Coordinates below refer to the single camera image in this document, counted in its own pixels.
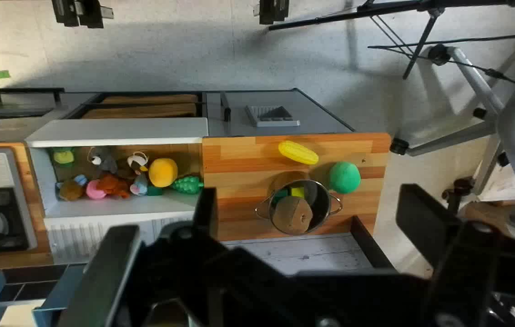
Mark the small blue planter box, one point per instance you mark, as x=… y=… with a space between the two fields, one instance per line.
x=57 y=292

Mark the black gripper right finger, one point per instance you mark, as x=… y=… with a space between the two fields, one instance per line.
x=423 y=225

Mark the grey penguin plush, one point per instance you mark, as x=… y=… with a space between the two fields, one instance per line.
x=105 y=161

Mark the small silver pot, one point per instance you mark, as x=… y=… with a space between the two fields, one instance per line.
x=323 y=197

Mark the orange red plush toy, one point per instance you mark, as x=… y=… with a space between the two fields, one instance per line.
x=116 y=186

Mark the green round toy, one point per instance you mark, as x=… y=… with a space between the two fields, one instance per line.
x=345 y=177

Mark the green turtle plush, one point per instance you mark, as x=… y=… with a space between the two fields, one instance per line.
x=63 y=157

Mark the white sink basin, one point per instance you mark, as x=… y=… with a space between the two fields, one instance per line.
x=118 y=132

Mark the pink and teal toy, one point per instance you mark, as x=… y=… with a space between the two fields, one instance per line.
x=139 y=186

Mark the small green toy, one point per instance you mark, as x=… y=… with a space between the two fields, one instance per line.
x=280 y=197

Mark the white and brown toy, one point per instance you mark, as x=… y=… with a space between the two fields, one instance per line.
x=139 y=161

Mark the brown round plush toy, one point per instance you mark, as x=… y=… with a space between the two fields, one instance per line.
x=70 y=192

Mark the grey toy stove top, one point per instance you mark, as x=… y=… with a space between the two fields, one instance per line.
x=3 y=165

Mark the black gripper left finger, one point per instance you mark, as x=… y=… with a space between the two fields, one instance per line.
x=207 y=212

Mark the wooden toy kitchen unit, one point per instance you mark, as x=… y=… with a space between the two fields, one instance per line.
x=239 y=166

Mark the black tripod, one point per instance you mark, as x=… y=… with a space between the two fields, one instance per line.
x=427 y=25

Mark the small yellow toy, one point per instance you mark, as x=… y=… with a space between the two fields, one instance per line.
x=300 y=194

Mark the yellow ball toy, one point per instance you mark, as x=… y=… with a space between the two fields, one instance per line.
x=163 y=174

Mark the silver metal stand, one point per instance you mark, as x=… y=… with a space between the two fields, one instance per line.
x=476 y=85

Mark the small blue toy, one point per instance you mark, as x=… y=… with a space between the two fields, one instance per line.
x=81 y=181

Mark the yellow oblong toy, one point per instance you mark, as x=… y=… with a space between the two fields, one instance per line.
x=298 y=154

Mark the green spiky toy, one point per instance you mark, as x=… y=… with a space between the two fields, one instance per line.
x=189 y=185

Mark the brown potato toy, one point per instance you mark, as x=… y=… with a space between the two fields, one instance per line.
x=292 y=214

